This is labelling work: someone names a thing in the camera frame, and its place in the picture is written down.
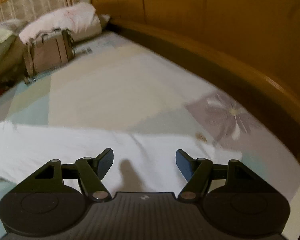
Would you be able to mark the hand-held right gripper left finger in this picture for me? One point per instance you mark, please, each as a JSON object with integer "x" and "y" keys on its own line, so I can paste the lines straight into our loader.
{"x": 106, "y": 162}

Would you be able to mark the patterned orange curtain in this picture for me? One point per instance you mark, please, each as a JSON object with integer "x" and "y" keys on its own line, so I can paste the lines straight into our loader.
{"x": 27, "y": 0}

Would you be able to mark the pink handbag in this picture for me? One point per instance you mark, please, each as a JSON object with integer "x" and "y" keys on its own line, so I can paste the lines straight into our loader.
{"x": 50, "y": 52}

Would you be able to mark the cream green pillow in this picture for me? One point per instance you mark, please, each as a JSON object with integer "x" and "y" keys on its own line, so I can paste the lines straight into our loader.
{"x": 5, "y": 62}

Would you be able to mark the pink floral quilt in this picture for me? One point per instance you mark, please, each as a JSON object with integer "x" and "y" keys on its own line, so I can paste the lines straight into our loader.
{"x": 72, "y": 17}

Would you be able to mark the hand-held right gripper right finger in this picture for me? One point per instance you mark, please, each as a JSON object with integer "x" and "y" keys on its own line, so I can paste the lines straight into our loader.
{"x": 183, "y": 163}

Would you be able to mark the wooden headboard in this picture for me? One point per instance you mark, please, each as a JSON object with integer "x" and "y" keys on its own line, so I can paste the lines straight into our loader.
{"x": 215, "y": 17}

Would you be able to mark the white printed shirt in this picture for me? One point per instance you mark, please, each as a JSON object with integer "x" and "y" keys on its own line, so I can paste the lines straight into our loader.
{"x": 65, "y": 150}

